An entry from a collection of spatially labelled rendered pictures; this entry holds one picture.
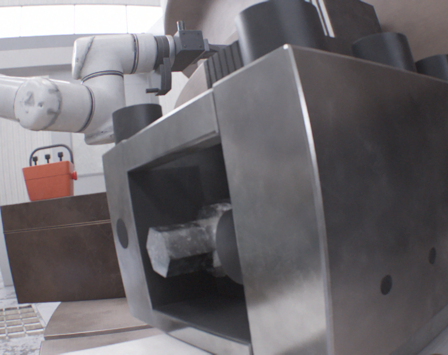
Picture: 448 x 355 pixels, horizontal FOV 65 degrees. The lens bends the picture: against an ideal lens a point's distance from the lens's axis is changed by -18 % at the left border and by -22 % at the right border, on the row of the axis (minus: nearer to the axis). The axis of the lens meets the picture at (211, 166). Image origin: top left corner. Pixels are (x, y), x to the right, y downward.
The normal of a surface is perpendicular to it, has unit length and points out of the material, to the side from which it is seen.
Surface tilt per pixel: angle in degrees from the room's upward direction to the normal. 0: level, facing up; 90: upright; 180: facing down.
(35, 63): 90
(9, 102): 97
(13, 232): 90
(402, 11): 90
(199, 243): 72
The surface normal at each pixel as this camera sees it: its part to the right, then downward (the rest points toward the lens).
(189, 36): 0.40, -0.14
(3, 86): -0.36, -0.41
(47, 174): 0.18, 0.01
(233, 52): -0.84, 0.09
